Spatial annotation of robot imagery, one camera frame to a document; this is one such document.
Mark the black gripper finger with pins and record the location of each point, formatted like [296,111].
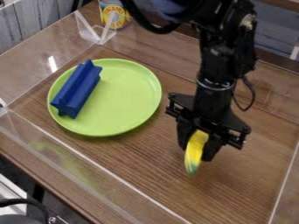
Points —
[211,147]
[184,131]

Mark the clear acrylic corner bracket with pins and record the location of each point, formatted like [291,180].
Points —
[93,33]

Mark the blue star-shaped block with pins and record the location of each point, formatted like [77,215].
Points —
[76,90]

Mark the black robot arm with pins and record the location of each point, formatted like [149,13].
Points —
[225,24]

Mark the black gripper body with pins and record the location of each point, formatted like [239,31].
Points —
[227,125]

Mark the clear acrylic tray wall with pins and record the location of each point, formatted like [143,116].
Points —
[100,196]

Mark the yellow labelled tin can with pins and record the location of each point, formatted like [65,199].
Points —
[113,14]

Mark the yellow toy banana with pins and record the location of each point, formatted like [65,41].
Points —
[193,151]

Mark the green round plate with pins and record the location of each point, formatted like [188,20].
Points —
[121,103]

